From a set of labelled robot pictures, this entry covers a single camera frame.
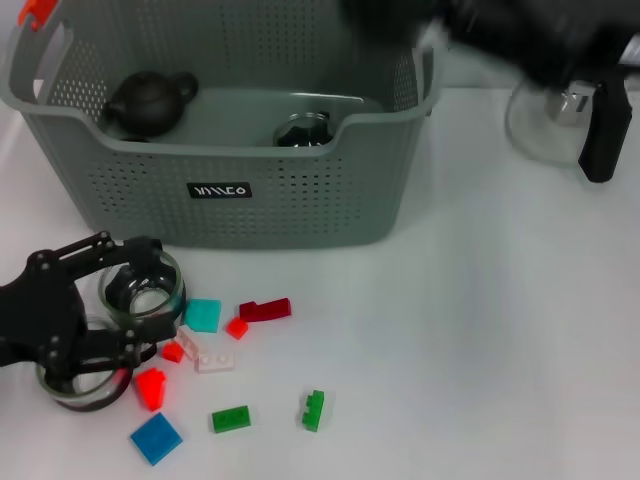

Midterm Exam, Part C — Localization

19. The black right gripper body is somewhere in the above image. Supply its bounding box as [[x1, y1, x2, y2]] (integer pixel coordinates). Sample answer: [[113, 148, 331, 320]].
[[439, 0, 626, 96]]

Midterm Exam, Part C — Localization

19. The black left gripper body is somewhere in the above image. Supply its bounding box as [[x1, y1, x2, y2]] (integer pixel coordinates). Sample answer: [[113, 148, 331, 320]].
[[0, 252, 87, 385]]

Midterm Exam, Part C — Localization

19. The large red toy brick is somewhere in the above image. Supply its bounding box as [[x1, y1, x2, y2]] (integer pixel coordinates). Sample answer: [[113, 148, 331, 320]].
[[134, 367, 169, 412]]

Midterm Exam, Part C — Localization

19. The green stepped toy brick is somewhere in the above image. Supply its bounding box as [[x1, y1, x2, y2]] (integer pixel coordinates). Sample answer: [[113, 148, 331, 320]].
[[300, 389, 325, 432]]

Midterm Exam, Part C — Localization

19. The grey perforated storage basket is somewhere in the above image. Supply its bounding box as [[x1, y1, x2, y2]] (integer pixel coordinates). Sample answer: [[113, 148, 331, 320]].
[[0, 0, 446, 250]]

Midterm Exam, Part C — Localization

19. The teal square toy plate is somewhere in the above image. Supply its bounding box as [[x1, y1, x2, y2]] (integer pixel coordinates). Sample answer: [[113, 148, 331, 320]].
[[183, 298, 222, 335]]

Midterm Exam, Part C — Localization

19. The blue square toy plate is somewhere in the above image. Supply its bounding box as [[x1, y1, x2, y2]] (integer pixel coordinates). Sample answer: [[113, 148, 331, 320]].
[[129, 417, 184, 467]]

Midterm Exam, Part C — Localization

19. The dark red toy brick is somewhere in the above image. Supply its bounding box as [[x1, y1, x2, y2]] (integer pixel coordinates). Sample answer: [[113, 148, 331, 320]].
[[238, 297, 292, 324]]

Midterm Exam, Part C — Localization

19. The green rectangular toy brick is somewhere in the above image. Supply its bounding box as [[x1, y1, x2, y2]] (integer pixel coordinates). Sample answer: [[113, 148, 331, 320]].
[[210, 404, 252, 434]]

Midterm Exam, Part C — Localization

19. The black clay teapot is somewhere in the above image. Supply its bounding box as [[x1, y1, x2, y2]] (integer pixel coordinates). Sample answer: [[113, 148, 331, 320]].
[[102, 70, 200, 139]]

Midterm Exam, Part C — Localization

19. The glass carafe black handle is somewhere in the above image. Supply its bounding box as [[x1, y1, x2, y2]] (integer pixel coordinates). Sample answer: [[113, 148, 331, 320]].
[[504, 69, 634, 185]]

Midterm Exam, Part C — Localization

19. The orange basket carry handle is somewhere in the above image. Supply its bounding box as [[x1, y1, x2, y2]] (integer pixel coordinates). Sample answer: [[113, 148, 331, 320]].
[[17, 0, 59, 31]]

